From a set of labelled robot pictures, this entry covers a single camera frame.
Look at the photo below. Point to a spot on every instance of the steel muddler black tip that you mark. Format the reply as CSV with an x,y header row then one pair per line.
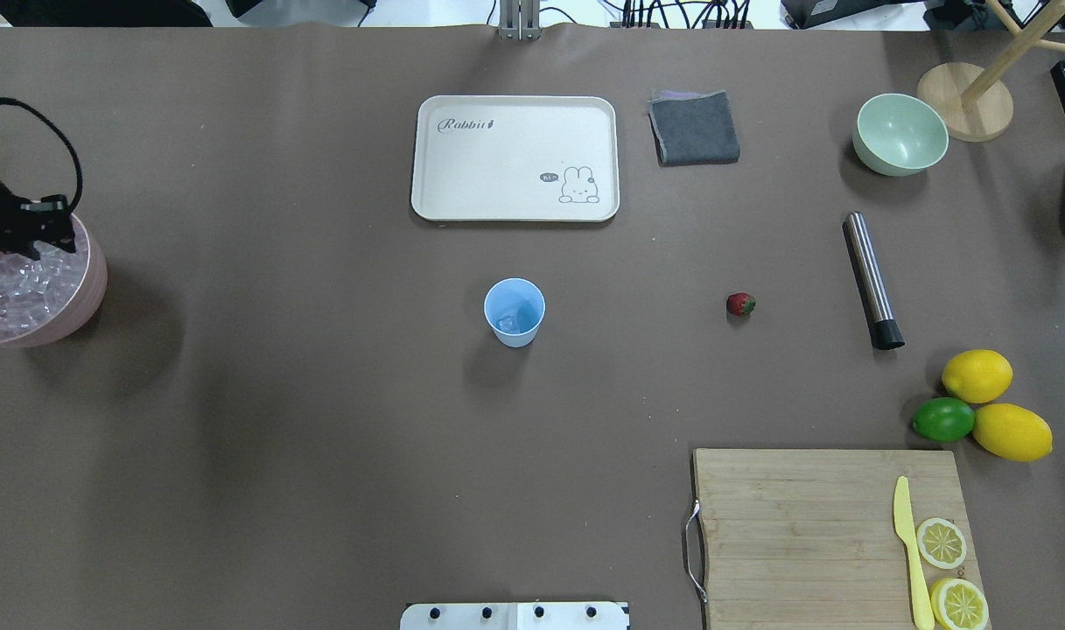
x,y
882,324

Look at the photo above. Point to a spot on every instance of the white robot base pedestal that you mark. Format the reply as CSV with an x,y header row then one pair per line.
x,y
518,615

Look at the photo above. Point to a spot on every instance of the lemon slice lower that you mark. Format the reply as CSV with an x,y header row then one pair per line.
x,y
959,604

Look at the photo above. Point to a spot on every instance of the mint green bowl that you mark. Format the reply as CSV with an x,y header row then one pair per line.
x,y
898,135

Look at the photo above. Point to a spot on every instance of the green lime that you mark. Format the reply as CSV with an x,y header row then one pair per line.
x,y
944,419

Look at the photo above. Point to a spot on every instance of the clear ice cube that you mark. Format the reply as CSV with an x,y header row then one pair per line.
x,y
510,325

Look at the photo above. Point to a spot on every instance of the grey folded cloth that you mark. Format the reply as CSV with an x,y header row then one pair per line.
x,y
694,128

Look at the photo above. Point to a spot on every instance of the red strawberry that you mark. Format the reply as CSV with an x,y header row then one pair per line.
x,y
740,304

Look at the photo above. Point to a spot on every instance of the cream rabbit tray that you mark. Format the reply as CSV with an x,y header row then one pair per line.
x,y
516,158

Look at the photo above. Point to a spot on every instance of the wooden mug tree stand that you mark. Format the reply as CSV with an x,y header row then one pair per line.
x,y
971,100

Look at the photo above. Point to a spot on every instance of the bamboo cutting board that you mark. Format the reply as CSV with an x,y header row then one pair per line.
x,y
803,538

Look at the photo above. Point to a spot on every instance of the yellow plastic knife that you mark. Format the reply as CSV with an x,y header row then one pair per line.
x,y
903,526

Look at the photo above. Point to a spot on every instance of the lemon slice upper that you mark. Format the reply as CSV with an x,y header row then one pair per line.
x,y
942,543

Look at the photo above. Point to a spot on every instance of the yellow lemon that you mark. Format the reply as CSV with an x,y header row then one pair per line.
x,y
977,376
1012,432

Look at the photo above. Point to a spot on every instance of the light blue plastic cup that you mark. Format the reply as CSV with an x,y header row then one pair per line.
x,y
520,297

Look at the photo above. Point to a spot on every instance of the lemon slice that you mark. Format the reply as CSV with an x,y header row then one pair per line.
x,y
942,543
959,604

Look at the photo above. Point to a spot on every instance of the yellow lemon lower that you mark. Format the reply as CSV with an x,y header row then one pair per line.
x,y
1012,432

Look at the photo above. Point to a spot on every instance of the yellow lemon upper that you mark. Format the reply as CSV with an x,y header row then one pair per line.
x,y
977,376

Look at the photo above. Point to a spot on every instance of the pink bowl of ice cubes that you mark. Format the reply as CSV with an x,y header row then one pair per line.
x,y
45,300

